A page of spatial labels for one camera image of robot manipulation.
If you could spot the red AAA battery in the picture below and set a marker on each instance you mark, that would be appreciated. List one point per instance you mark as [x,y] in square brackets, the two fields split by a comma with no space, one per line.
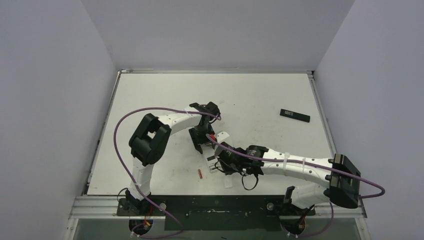
[200,174]

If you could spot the aluminium rail frame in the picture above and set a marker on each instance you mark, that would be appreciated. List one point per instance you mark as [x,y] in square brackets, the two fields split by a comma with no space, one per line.
[97,208]

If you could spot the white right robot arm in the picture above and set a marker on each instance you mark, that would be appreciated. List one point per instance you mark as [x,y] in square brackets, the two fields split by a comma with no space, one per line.
[330,180]

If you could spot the black flat bar tool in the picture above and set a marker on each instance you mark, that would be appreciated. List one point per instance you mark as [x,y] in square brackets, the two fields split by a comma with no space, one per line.
[295,115]

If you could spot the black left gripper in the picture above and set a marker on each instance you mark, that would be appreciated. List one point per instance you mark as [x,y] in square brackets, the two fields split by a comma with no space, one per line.
[198,141]

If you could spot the white red remote control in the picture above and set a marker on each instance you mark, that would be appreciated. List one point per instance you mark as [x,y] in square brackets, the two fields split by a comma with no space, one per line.
[210,159]

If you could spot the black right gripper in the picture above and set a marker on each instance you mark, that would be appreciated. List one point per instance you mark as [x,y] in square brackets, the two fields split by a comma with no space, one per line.
[216,158]

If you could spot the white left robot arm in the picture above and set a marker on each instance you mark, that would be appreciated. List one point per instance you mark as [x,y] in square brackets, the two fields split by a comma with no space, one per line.
[147,146]

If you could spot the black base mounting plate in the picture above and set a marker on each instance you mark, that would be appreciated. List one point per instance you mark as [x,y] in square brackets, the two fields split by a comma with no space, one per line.
[216,212]

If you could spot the white battery cover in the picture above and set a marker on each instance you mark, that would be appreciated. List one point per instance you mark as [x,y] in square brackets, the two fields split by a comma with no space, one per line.
[228,181]

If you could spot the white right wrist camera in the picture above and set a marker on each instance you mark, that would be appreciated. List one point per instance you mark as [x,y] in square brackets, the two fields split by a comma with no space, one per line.
[222,137]

